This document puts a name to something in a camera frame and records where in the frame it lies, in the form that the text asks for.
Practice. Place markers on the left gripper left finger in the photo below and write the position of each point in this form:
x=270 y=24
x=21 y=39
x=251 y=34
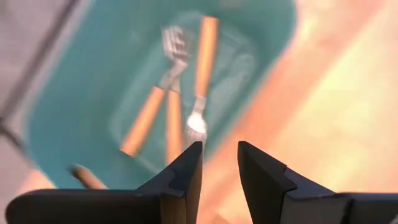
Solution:
x=174 y=199

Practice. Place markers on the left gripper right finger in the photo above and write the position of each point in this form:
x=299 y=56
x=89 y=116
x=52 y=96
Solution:
x=273 y=199

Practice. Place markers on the teal plastic bin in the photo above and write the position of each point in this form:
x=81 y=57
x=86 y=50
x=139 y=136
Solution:
x=77 y=109

